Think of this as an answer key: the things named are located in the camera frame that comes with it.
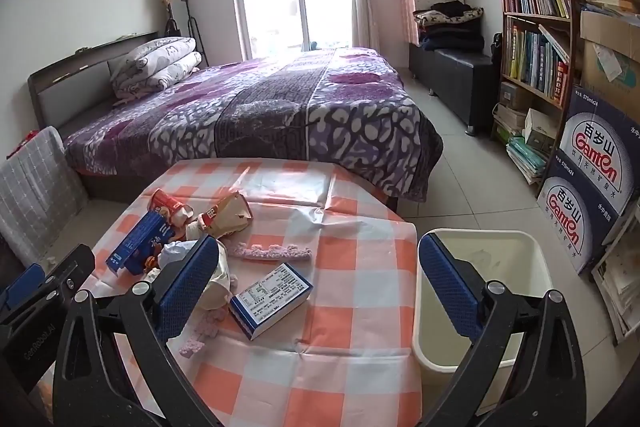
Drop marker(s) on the orange white checkered tablecloth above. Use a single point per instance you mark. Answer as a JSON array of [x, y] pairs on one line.
[[350, 257]]

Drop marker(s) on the brown cardboard box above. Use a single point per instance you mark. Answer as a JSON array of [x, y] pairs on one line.
[[607, 57]]

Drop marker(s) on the black storage bench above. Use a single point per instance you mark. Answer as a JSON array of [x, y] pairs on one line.
[[460, 77]]

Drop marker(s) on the purple patterned blanket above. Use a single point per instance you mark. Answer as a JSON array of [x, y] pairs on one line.
[[280, 117]]

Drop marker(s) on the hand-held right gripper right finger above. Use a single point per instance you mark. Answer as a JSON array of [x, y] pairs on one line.
[[447, 287]]

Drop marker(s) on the folded white floral quilt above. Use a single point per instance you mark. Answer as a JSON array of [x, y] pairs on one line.
[[155, 62]]

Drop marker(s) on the white plastic waste bin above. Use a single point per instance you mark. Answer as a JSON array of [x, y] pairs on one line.
[[500, 252]]

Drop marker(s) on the blue cardboard box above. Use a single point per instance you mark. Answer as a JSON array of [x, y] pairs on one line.
[[137, 242]]

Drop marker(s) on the grey checked cloth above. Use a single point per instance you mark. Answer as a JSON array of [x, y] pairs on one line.
[[40, 197]]

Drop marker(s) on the long pink lace strip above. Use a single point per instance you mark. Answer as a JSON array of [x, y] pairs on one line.
[[270, 253]]

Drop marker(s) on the clear plastic wrap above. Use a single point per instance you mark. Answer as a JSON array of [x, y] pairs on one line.
[[175, 252]]

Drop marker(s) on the white paper cup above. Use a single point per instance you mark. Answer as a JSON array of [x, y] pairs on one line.
[[220, 284]]

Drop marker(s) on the wooden bookshelf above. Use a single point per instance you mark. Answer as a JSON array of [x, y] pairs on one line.
[[575, 57]]

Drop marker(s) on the white blue medicine box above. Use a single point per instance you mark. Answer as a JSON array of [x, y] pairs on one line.
[[272, 294]]

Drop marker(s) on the dark wooden bed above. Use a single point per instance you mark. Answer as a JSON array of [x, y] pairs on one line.
[[65, 92]]

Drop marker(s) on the red cloth item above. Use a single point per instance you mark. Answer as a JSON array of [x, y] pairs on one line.
[[22, 144]]

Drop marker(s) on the small orange wrapper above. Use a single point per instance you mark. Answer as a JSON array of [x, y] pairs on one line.
[[151, 268]]

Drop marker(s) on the black metal rack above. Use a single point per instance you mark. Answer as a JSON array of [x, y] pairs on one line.
[[196, 32]]

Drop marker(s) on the stack of magazines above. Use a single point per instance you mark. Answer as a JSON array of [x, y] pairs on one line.
[[620, 287]]

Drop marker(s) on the pile of folded clothes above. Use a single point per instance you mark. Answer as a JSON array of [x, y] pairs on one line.
[[447, 27]]

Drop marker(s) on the red white snack wrapper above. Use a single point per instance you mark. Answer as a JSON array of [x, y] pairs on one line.
[[167, 204]]

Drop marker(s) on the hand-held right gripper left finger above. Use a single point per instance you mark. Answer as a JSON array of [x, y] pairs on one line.
[[190, 282]]

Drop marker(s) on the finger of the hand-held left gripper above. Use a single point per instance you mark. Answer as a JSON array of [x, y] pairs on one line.
[[70, 264], [22, 283]]

